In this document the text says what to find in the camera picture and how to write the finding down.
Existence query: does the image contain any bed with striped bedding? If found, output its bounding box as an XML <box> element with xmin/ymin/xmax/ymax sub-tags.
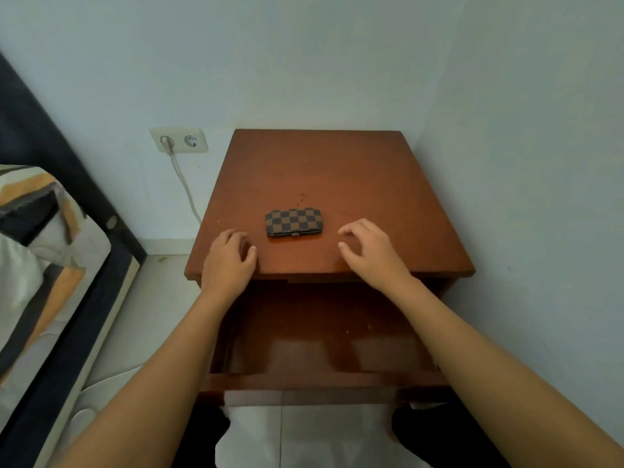
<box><xmin>0</xmin><ymin>53</ymin><xmax>148</xmax><ymax>468</ymax></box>

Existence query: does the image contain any person's left hand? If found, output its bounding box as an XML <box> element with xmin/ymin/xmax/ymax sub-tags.
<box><xmin>200</xmin><ymin>229</ymin><xmax>259</xmax><ymax>306</ymax></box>

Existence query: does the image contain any person's right forearm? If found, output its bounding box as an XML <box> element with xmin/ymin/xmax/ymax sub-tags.
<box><xmin>387</xmin><ymin>276</ymin><xmax>624</xmax><ymax>468</ymax></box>

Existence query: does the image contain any person's right hand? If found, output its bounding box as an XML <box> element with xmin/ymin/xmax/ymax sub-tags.
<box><xmin>337</xmin><ymin>218</ymin><xmax>418</xmax><ymax>302</ymax></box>

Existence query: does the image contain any person's right leg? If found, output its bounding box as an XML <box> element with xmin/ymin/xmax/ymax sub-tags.
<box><xmin>389</xmin><ymin>402</ymin><xmax>510</xmax><ymax>468</ymax></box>

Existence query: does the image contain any person's left forearm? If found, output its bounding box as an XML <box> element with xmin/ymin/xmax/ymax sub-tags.
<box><xmin>51</xmin><ymin>287</ymin><xmax>236</xmax><ymax>468</ymax></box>

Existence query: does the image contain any white cable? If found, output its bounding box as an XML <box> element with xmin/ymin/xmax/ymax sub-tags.
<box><xmin>169</xmin><ymin>153</ymin><xmax>202</xmax><ymax>224</ymax></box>

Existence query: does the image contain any brown wooden drawer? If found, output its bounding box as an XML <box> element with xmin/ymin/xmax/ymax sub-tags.
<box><xmin>222</xmin><ymin>388</ymin><xmax>398</xmax><ymax>406</ymax></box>
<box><xmin>197</xmin><ymin>279</ymin><xmax>452</xmax><ymax>393</ymax></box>

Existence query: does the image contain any person's leg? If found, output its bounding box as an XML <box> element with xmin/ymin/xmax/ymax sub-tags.
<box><xmin>389</xmin><ymin>402</ymin><xmax>510</xmax><ymax>468</ymax></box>
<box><xmin>173</xmin><ymin>399</ymin><xmax>233</xmax><ymax>468</ymax></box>

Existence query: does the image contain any white floor cloth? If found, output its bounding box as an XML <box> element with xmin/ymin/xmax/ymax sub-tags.
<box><xmin>48</xmin><ymin>365</ymin><xmax>147</xmax><ymax>468</ymax></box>

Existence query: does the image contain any white double wall socket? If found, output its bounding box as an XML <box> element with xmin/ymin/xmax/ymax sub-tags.
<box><xmin>149</xmin><ymin>127</ymin><xmax>209</xmax><ymax>155</ymax></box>

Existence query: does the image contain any person's left leg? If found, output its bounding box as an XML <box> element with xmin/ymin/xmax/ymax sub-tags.
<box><xmin>173</xmin><ymin>399</ymin><xmax>233</xmax><ymax>468</ymax></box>

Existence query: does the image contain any brown wooden nightstand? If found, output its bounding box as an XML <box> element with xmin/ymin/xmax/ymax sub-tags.
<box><xmin>184</xmin><ymin>129</ymin><xmax>476</xmax><ymax>406</ymax></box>

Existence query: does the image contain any checkered manicure kit case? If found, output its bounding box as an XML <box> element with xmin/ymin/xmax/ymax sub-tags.
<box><xmin>265</xmin><ymin>207</ymin><xmax>324</xmax><ymax>238</ymax></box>

